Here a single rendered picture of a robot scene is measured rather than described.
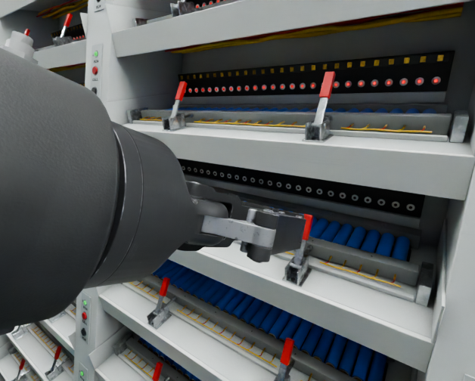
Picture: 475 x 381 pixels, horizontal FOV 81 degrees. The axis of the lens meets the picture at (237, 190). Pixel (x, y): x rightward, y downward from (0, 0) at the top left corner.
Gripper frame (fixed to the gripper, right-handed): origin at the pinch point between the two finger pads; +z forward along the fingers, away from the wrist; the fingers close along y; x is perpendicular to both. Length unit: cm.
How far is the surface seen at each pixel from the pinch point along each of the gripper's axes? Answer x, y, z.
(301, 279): -7.0, 0.8, 11.3
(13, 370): -81, -104, 27
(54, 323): -45, -68, 18
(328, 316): -10.2, 5.2, 11.0
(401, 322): -7.7, 12.7, 11.1
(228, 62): 32.1, -30.0, 22.3
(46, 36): 46, -115, 15
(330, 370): -20.4, 5.4, 20.1
